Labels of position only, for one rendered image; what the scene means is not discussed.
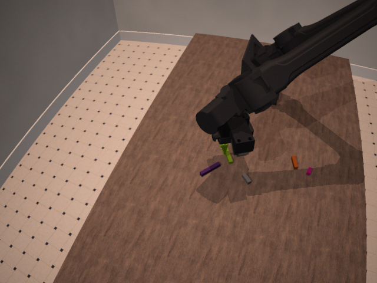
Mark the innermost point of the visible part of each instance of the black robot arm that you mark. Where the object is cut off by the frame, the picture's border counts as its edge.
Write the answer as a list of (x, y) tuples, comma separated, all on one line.
[(301, 48)]

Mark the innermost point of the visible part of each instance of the lime green rectangular bar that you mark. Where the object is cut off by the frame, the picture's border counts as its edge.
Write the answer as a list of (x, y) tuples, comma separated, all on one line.
[(229, 158)]

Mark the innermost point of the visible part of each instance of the grey rectangular bar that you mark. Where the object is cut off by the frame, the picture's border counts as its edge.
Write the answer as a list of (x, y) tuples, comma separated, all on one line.
[(246, 178)]

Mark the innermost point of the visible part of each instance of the purple rod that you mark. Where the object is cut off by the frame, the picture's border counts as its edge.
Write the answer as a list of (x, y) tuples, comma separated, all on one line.
[(209, 169)]

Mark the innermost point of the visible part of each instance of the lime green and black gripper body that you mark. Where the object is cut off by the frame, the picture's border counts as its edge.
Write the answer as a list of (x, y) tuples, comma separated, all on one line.
[(226, 140)]

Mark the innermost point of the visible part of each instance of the orange rod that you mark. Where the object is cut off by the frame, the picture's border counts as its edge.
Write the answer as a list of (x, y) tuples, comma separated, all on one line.
[(294, 162)]

